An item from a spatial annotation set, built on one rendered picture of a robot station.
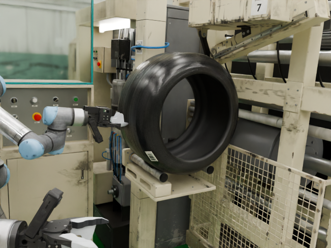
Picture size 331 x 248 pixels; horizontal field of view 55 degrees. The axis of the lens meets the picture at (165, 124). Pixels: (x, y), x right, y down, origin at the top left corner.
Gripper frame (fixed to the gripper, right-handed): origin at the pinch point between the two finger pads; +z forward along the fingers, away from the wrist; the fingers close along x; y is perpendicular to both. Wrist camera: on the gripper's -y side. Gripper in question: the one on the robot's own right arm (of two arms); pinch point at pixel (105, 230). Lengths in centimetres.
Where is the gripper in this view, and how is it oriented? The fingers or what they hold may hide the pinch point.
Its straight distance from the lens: 77.6
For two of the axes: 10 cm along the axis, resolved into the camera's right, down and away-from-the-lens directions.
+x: 0.4, 0.7, -10.0
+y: -0.5, 10.0, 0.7
